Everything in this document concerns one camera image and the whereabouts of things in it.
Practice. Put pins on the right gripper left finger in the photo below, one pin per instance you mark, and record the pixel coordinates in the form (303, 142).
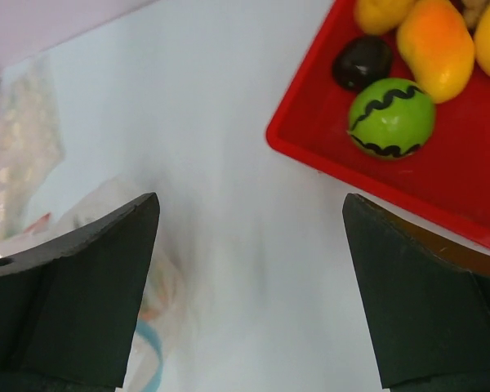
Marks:
(69, 307)

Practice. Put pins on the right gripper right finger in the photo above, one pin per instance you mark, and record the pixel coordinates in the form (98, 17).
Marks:
(426, 300)

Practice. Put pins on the clear blue-zipper bag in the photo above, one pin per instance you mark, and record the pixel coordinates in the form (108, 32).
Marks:
(163, 308)

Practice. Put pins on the green toy watermelon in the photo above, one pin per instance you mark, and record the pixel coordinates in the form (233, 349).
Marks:
(391, 119)

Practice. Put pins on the dotted zip bag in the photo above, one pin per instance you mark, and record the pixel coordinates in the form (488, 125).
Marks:
(30, 143)

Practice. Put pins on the red plastic tray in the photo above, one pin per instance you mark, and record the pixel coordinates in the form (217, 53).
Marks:
(447, 181)

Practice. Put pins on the dark purple toy plum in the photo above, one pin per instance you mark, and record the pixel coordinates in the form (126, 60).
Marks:
(361, 62)

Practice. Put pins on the orange yellow toy mango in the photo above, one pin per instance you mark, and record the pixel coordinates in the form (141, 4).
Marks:
(437, 47)

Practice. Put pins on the yellow toy potato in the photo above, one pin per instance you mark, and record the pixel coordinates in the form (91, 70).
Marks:
(377, 17)

